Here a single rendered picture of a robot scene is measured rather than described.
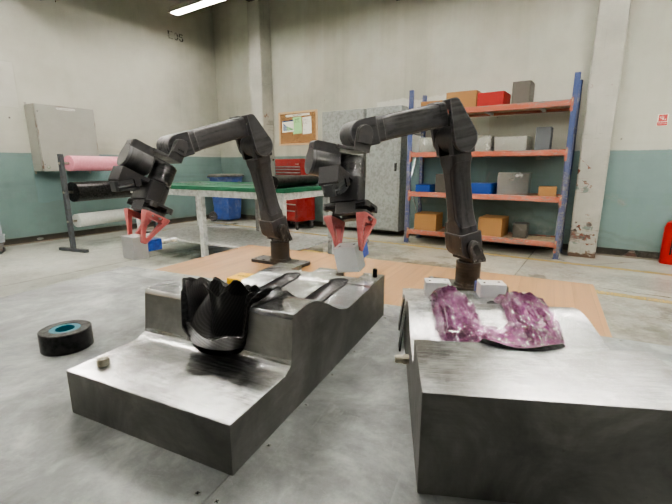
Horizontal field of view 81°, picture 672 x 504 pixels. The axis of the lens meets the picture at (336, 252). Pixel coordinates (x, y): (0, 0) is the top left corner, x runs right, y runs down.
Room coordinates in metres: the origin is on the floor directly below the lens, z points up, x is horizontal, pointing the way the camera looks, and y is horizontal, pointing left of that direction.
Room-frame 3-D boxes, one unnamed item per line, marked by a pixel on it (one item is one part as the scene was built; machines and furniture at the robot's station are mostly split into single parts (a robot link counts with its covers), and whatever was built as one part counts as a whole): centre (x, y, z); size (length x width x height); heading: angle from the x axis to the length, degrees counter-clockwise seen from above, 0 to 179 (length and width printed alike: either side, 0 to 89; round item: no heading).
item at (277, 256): (1.28, 0.18, 0.84); 0.20 x 0.07 x 0.08; 62
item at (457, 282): (1.00, -0.35, 0.84); 0.20 x 0.07 x 0.08; 62
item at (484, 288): (0.82, -0.32, 0.86); 0.13 x 0.05 x 0.05; 172
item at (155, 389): (0.63, 0.12, 0.87); 0.50 x 0.26 x 0.14; 155
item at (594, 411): (0.56, -0.24, 0.86); 0.50 x 0.26 x 0.11; 172
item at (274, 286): (0.64, 0.10, 0.92); 0.35 x 0.16 x 0.09; 155
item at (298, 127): (7.65, 0.71, 1.80); 0.90 x 0.03 x 0.60; 57
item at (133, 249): (0.98, 0.46, 0.92); 0.13 x 0.05 x 0.05; 147
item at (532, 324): (0.56, -0.23, 0.90); 0.26 x 0.18 x 0.08; 172
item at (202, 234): (4.85, 1.28, 0.51); 2.40 x 1.13 x 1.02; 61
